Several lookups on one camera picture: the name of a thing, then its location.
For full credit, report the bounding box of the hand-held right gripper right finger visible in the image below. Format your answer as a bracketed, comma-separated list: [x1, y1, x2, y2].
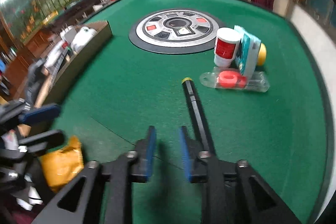
[179, 125, 302, 224]

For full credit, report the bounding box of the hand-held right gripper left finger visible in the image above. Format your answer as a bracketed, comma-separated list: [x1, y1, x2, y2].
[31, 125, 157, 224]

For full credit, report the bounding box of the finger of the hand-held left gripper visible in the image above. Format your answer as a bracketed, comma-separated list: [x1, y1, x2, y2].
[0, 99, 61, 126]
[16, 130, 65, 153]

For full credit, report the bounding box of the black pen with yellow cap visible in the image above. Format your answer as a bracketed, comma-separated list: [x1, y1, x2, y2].
[182, 77, 217, 157]

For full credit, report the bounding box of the brown cardboard box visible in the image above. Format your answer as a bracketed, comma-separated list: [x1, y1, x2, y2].
[24, 20, 113, 135]

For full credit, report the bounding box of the white plastic bottle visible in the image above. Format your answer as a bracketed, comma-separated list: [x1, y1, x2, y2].
[71, 27, 97, 52]

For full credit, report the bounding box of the orange packet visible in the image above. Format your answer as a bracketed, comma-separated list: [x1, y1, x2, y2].
[41, 135, 84, 193]

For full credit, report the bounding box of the clear pack with red roll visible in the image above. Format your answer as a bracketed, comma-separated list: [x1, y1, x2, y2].
[199, 68, 270, 93]

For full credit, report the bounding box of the round table control panel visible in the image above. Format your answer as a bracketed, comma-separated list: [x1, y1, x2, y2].
[129, 9, 226, 54]

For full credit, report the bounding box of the teal packet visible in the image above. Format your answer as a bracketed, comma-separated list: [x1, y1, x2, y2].
[234, 25, 261, 76]

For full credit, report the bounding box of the yellow ball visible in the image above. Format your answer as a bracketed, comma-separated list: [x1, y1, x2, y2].
[256, 43, 267, 66]

